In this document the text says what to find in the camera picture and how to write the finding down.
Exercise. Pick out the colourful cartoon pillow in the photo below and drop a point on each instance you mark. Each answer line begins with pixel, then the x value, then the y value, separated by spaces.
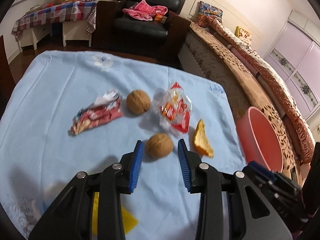
pixel 207 13

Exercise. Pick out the black leather armchair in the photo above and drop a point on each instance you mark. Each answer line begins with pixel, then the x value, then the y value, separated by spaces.
pixel 115 31

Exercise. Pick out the red white snack packet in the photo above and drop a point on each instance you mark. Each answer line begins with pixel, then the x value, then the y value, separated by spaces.
pixel 174 110

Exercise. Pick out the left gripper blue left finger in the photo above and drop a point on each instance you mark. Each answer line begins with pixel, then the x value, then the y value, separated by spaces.
pixel 135 165

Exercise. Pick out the yellow foam fruit net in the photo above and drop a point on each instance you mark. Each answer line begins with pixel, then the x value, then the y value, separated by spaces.
pixel 129 221

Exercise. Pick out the plaid tablecloth side table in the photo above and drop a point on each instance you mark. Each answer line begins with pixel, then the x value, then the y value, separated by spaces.
pixel 31 28

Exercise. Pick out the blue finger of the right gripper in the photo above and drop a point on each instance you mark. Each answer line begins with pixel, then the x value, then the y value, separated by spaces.
pixel 261 170
pixel 281 191

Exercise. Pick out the snack wrapper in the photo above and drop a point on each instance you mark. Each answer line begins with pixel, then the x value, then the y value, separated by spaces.
pixel 103 110

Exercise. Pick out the light blue tablecloth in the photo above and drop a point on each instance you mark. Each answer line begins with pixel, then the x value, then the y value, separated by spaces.
pixel 39 156

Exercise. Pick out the bed with brown blanket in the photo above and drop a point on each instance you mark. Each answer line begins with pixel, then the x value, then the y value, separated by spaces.
pixel 207 54

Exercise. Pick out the purple wardrobe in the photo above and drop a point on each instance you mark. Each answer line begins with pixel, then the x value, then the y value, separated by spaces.
pixel 295 57

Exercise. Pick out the floral quilt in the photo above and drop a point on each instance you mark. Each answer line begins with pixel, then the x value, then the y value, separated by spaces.
pixel 278 87

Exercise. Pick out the pink clothes on armchair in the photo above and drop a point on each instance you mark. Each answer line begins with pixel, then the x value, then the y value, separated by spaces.
pixel 144 12

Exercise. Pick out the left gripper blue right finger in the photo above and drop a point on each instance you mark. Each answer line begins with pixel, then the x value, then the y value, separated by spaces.
pixel 184 164

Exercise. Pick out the walnut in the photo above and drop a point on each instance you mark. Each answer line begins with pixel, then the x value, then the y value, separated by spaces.
pixel 138 102
pixel 159 145

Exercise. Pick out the white bed headboard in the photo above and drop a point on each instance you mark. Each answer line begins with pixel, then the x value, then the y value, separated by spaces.
pixel 231 17

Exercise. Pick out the yellow floral pillow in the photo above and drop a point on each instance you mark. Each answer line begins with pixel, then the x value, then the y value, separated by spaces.
pixel 243 35

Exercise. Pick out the pink plastic trash bucket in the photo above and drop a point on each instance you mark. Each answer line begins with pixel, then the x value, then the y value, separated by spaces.
pixel 259 141

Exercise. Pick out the orange box on armchair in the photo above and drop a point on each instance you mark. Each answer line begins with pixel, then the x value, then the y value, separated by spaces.
pixel 160 18

